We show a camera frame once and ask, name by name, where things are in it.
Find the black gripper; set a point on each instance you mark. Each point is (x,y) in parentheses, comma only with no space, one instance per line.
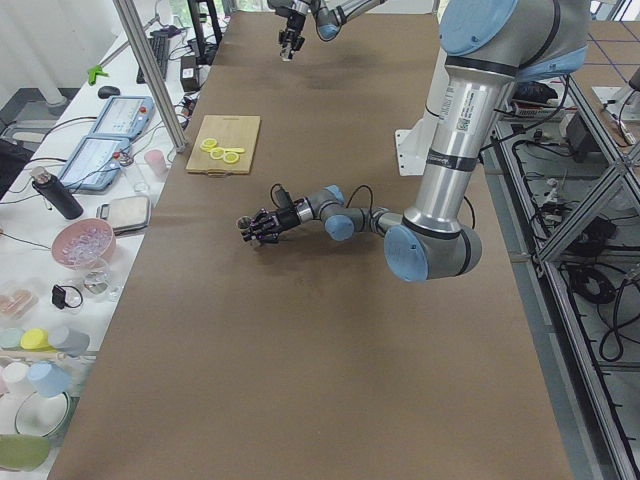
(293,26)
(284,218)

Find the clear glass shaker cup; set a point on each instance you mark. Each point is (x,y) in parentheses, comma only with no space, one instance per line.
(286,54)

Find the steel measuring cup jigger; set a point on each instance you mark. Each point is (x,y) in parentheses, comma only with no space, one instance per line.
(244,225)

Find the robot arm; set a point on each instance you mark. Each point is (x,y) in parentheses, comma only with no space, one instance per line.
(328,20)
(489,46)

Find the pink cup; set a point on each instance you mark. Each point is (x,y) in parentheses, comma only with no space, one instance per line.
(155,159)

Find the grey cup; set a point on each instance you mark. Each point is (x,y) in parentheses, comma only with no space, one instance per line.
(69,340)

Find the yellow cup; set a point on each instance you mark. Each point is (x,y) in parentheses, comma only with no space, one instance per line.
(36,340)

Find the light blue cup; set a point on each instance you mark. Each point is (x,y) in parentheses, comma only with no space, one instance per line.
(48,379)

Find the mint green cup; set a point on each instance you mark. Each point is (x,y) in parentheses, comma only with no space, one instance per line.
(10,338)

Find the lemon slice near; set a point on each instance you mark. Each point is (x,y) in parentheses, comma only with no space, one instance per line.
(231,157)

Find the lemon slice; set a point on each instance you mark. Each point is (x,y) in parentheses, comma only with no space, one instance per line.
(217,153)
(231,157)
(208,144)

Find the lemon slice middle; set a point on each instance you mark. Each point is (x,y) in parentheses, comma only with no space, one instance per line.
(217,153)

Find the lemon slice far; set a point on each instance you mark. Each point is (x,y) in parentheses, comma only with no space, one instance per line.
(208,144)

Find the wooden cutting board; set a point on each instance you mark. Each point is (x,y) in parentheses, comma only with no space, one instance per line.
(230,131)

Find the metal tray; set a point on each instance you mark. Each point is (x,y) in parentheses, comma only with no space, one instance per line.
(127,214)

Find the black keyboard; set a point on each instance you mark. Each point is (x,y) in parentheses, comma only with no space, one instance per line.
(159,46)

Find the wine glass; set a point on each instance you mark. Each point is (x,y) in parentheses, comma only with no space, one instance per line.
(101,281)

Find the pink bowl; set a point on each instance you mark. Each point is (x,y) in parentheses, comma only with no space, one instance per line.
(83,242)

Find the teach pendant far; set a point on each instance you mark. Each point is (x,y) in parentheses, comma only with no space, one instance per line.
(123,116)

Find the teach pendant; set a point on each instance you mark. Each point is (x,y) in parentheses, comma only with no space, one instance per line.
(95,164)
(123,116)

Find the teach pendant near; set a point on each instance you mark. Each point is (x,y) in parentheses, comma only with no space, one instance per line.
(95,164)

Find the computer mouse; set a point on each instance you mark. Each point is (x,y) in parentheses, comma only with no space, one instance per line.
(106,92)

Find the black water bottle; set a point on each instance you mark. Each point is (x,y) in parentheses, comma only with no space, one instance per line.
(50,187)

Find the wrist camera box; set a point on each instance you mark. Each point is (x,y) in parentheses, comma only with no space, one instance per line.
(281,197)

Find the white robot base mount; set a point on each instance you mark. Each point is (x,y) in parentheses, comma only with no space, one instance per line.
(412,145)

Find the aluminium frame post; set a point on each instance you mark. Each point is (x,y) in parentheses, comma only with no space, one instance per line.
(136,36)

